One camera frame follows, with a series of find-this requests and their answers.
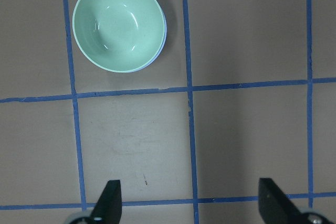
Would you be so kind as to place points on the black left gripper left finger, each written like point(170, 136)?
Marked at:
point(108, 208)

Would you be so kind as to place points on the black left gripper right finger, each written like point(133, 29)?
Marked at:
point(274, 206)

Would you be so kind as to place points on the green bowl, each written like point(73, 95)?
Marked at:
point(118, 35)

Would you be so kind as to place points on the blue bowl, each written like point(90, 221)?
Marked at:
point(161, 46)

